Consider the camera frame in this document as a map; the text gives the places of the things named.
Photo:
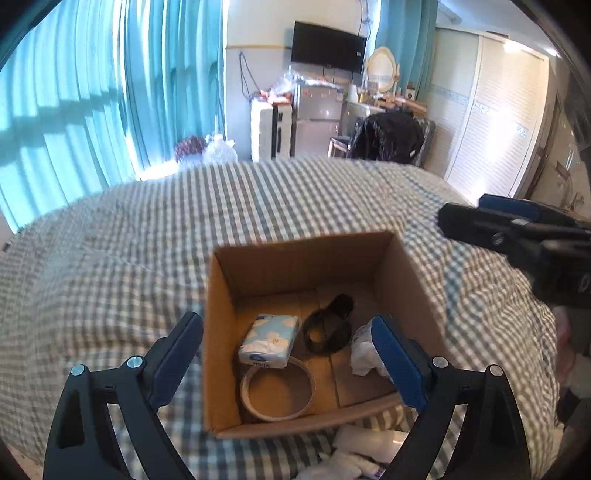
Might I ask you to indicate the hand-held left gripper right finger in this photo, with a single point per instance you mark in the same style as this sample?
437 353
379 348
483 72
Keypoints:
397 364

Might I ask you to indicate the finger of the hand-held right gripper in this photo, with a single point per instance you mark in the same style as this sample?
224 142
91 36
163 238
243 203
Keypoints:
508 206
480 228

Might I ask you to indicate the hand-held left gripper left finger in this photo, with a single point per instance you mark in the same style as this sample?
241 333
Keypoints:
173 364

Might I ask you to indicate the cardboard box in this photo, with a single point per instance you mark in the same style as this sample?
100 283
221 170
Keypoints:
277 263

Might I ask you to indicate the crumpled white plastic bag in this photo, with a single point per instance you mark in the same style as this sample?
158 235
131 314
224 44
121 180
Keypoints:
364 353

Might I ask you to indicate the black hair band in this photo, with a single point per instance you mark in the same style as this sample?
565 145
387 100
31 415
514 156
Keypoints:
328 325

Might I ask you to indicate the white plastic packet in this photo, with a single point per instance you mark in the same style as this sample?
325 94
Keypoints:
369 441

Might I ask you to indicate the white sliding wardrobe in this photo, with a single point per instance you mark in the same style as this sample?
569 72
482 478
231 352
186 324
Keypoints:
489 110

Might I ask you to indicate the blue white tissue pack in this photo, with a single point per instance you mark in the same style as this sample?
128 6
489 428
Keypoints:
270 339

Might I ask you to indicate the beige tape roll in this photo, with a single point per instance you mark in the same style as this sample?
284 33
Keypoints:
277 390

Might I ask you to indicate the white crumpled wrapper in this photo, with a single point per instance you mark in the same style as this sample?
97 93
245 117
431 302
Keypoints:
341 466

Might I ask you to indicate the grey white checked blanket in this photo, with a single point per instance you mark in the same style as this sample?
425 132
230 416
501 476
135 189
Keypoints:
138 240

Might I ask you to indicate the wooden stool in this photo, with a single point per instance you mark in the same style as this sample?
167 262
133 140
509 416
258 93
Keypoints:
338 146

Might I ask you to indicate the oval vanity mirror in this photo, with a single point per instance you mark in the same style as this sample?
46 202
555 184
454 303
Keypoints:
382 69

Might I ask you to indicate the narrow teal curtain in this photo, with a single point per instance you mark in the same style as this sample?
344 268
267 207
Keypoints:
406 41

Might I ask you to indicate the silver refrigerator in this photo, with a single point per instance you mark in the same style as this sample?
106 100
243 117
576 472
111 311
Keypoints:
318 117

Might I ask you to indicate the purple flower bunch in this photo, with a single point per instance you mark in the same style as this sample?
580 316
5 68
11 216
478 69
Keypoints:
189 146

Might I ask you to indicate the clear plastic bag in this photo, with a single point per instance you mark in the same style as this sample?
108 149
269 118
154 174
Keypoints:
219 148

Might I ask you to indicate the clear bag with goods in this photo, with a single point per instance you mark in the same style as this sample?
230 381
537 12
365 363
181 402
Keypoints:
284 87

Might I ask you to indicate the wide teal curtain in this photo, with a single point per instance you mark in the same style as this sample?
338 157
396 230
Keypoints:
92 92

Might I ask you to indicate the black wall television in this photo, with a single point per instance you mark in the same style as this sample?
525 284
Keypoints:
328 46

